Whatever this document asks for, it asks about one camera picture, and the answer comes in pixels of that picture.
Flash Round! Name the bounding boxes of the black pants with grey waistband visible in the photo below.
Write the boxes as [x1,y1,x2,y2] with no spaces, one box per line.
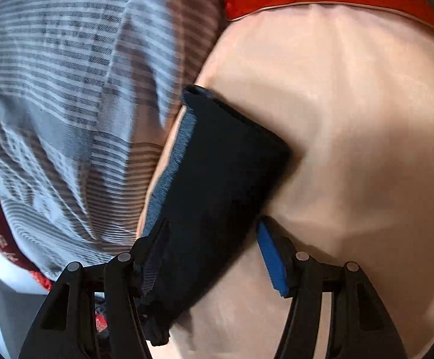
[134,85,290,346]

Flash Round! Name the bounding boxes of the peach bed sheet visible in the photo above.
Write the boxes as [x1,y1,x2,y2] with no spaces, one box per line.
[135,1,434,359]

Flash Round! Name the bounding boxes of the grey striped blanket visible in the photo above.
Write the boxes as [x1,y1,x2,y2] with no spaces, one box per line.
[0,0,223,279]

